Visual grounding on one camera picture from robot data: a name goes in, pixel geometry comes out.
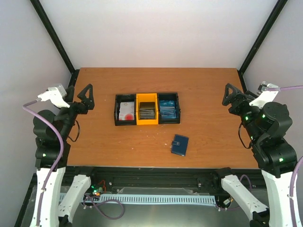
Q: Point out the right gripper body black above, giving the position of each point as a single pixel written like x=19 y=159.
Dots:
x=235 y=108

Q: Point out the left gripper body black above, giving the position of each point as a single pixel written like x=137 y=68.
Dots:
x=80 y=109

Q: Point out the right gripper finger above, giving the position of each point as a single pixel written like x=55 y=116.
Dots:
x=250 y=95
x=230 y=93

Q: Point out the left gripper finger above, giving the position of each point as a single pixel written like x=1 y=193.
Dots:
x=86 y=95
x=70 y=94

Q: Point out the white red cards stack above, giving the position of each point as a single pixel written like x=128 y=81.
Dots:
x=126 y=111

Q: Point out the blue leather card holder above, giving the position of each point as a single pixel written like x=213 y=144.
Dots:
x=179 y=145

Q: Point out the yellow bin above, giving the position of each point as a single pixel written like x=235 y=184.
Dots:
x=145 y=100

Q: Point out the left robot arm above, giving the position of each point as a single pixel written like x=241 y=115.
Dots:
x=55 y=114

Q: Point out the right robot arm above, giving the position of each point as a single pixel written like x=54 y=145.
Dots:
x=266 y=122

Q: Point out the blue cards stack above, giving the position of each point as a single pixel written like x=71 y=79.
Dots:
x=168 y=109

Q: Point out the dark cards stack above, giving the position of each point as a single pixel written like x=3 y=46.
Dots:
x=147 y=113

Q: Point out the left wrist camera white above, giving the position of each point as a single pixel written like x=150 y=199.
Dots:
x=56 y=95

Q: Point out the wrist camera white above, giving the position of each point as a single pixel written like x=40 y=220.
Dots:
x=266 y=93
x=56 y=95

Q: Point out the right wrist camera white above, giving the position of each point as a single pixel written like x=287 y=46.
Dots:
x=266 y=93

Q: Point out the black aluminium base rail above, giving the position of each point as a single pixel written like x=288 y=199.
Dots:
x=195 y=179

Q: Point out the black frame post left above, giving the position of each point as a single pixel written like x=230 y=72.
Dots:
x=38 y=7

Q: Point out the black frame post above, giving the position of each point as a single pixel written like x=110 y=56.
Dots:
x=38 y=7
x=274 y=14

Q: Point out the black frame post right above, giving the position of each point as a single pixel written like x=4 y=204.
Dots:
x=274 y=14

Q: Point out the light blue cable duct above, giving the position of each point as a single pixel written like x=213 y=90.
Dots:
x=143 y=199

